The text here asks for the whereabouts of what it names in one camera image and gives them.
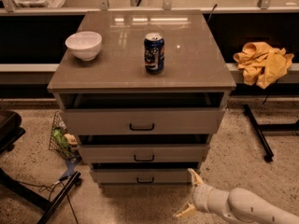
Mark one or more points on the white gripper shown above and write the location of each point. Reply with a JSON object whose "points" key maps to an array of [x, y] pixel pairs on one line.
{"points": [[202, 196]]}

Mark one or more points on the grey drawer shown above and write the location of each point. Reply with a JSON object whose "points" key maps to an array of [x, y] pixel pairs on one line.
{"points": [[142, 153], [143, 121], [142, 176]]}

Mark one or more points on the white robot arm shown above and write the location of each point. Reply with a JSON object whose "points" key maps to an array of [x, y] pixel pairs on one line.
{"points": [[237, 206]]}

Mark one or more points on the grey drawer cabinet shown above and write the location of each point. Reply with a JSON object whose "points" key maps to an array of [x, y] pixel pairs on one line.
{"points": [[194, 76]]}

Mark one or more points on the black stand leg right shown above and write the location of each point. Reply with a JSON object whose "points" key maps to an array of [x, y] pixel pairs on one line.
{"points": [[260, 129]]}

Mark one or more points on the blue soda can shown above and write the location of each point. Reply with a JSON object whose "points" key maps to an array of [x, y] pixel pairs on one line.
{"points": [[154, 53]]}

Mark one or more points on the yellow crumpled cloth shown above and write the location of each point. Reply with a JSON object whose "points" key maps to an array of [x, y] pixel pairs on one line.
{"points": [[262, 64]]}

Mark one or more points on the white ceramic bowl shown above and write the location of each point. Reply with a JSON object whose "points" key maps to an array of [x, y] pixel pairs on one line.
{"points": [[84, 45]]}

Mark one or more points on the black chair seat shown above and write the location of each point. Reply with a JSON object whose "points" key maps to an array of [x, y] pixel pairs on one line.
{"points": [[10, 130]]}

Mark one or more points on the wire basket with items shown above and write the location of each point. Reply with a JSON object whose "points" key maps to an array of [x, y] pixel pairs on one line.
{"points": [[61, 140]]}

